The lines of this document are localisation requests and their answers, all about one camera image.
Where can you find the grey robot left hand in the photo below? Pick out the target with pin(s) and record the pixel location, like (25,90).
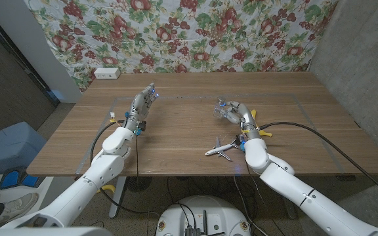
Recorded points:
(138,106)

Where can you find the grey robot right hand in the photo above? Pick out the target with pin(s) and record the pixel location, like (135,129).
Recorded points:
(246,114)

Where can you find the clear glass salt shaker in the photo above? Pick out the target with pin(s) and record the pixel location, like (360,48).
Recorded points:
(218,111)

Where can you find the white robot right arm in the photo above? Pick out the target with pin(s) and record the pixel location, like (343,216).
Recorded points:
(290,183)

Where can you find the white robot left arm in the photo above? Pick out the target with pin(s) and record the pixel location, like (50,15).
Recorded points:
(87,180)

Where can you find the yellow toy banana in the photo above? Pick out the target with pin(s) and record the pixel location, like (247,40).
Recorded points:
(265,133)

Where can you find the white toy airplane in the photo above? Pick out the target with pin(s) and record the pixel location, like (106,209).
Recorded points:
(220,149)

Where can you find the white power outlet box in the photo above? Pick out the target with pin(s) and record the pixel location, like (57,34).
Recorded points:
(107,73)

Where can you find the round black fan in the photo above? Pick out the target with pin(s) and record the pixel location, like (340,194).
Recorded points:
(139,183)

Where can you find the fruit print backdrop cloth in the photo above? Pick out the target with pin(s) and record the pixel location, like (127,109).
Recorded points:
(176,32)

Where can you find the yellow curved item under table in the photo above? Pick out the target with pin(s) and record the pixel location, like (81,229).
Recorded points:
(109,188)

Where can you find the white table leg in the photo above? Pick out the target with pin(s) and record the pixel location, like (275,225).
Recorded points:
(118,196)

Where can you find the white robot torso base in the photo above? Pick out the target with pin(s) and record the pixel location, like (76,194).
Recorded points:
(228,213)

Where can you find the grey table leg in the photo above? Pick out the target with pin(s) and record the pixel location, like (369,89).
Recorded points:
(290,211)

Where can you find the white floor platform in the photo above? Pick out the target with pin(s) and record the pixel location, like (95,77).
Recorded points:
(44,182)

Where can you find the blue grey plastic bin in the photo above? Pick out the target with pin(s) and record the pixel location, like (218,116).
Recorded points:
(8,147)

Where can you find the blue and black foot pedal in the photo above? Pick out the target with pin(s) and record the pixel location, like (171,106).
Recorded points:
(12,178)

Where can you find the white sneaker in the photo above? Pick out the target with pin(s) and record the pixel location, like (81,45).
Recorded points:
(18,204)

